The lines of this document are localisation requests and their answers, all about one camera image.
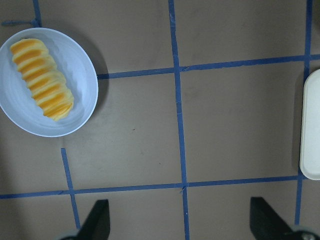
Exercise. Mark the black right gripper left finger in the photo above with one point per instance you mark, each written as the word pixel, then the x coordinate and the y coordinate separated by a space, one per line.
pixel 97 225

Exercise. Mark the white rectangular tray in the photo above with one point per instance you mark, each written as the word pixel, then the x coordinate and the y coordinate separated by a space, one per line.
pixel 309 162

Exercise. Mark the blue plate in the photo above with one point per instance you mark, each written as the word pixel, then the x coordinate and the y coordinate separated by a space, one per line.
pixel 16 101

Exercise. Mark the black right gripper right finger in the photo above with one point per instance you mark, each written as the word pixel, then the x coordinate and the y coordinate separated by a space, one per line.
pixel 266 224

